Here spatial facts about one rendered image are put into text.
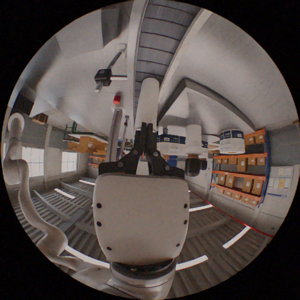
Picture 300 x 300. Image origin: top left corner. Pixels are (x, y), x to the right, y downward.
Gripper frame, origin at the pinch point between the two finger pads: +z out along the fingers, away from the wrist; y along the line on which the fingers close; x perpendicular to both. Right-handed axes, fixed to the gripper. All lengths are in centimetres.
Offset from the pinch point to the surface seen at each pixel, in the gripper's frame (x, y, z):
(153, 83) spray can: 1.0, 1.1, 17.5
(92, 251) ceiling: -211, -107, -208
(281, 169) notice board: 30, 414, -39
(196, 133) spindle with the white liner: -16.0, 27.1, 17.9
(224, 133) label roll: -16, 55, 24
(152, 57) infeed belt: 7.6, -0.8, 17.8
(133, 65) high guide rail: 6.9, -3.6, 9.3
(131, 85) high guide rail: 2.1, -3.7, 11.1
